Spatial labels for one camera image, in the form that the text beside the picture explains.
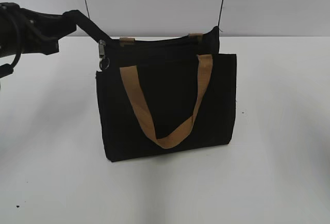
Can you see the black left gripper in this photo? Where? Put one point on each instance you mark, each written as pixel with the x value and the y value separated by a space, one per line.
pixel 16 34

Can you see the silver zipper pull with ring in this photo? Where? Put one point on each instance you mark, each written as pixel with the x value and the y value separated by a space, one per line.
pixel 104 61

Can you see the black fabric tote bag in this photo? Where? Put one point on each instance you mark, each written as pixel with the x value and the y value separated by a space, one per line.
pixel 168 77

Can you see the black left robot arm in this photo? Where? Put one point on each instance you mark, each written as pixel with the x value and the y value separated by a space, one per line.
pixel 23 14

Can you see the tan rear bag handle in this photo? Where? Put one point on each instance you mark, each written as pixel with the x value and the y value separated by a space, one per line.
pixel 132 41

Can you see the tan bag handle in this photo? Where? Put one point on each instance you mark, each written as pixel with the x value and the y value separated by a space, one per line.
pixel 132 41
pixel 131 83

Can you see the tan front bag handle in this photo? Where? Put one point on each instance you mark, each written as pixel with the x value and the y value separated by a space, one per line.
pixel 131 83

